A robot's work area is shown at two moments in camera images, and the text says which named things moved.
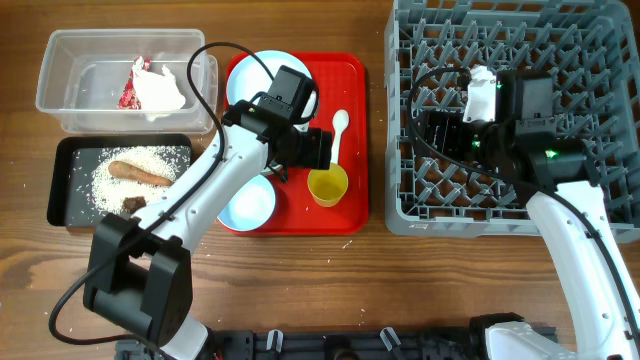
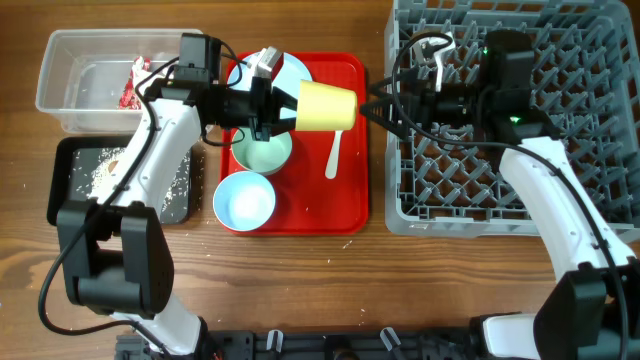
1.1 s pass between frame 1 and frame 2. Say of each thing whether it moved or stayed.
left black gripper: moved
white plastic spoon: stayed
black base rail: stayed
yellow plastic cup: moved
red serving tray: stayed
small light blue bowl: stayed
